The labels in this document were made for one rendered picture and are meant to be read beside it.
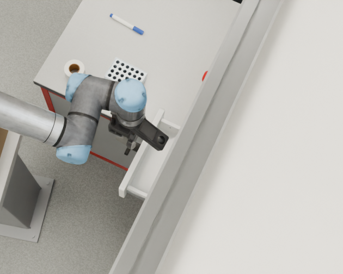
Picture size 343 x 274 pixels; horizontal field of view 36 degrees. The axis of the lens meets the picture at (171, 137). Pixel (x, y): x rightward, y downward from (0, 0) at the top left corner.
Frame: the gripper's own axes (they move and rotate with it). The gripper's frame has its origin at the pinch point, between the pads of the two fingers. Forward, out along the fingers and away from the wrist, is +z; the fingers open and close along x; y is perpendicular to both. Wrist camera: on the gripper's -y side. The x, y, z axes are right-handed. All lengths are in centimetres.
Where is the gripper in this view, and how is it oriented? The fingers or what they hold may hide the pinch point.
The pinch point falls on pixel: (136, 141)
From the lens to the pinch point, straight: 159.5
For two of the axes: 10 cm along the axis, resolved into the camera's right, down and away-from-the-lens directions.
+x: -4.2, 8.5, -3.2
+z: -0.8, 3.1, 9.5
